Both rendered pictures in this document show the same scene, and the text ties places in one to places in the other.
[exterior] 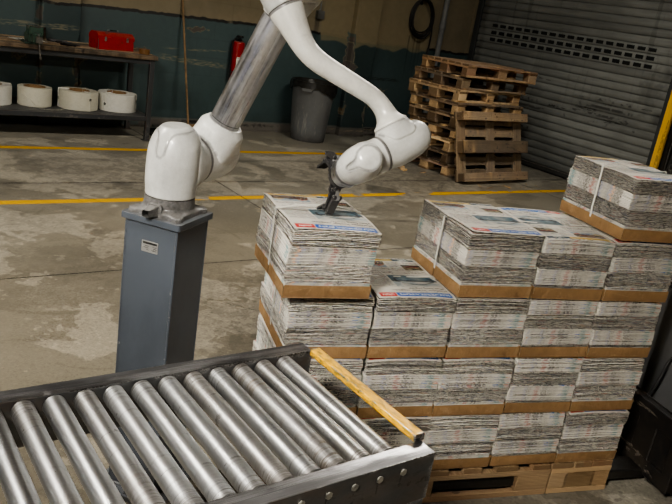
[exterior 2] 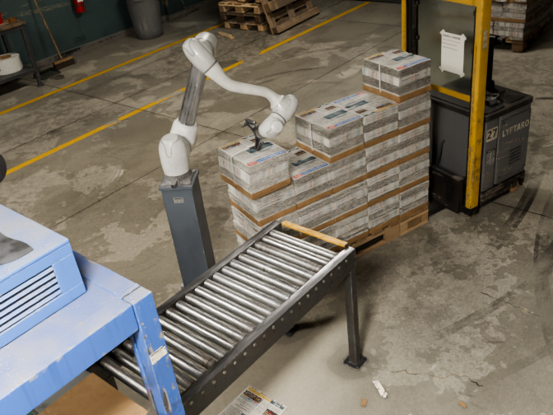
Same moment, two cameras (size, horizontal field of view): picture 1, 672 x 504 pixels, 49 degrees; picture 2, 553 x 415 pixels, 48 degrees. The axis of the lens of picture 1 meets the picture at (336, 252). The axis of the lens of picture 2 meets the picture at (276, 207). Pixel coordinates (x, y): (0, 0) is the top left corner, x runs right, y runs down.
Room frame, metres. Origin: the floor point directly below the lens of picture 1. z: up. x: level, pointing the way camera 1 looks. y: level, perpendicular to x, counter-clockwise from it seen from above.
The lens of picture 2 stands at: (-1.14, 0.48, 2.69)
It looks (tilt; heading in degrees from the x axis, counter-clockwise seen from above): 31 degrees down; 351
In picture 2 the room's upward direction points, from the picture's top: 7 degrees counter-clockwise
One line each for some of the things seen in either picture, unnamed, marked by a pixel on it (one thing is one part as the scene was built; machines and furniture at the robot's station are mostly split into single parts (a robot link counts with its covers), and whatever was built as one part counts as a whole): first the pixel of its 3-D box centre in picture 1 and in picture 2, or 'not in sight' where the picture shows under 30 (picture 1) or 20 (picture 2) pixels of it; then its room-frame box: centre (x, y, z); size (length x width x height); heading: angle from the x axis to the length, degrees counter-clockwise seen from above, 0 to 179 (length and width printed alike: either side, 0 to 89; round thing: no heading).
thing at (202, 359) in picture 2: not in sight; (180, 347); (0.99, 0.67, 0.77); 0.47 x 0.05 x 0.05; 38
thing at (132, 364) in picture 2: not in sight; (146, 374); (0.88, 0.82, 0.77); 0.47 x 0.05 x 0.05; 38
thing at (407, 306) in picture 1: (413, 379); (318, 207); (2.46, -0.36, 0.42); 1.17 x 0.39 x 0.83; 110
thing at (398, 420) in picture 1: (362, 390); (313, 233); (1.59, -0.12, 0.81); 0.43 x 0.03 x 0.02; 38
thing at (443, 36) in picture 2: not in sight; (444, 44); (2.87, -1.47, 1.27); 0.57 x 0.01 x 0.65; 20
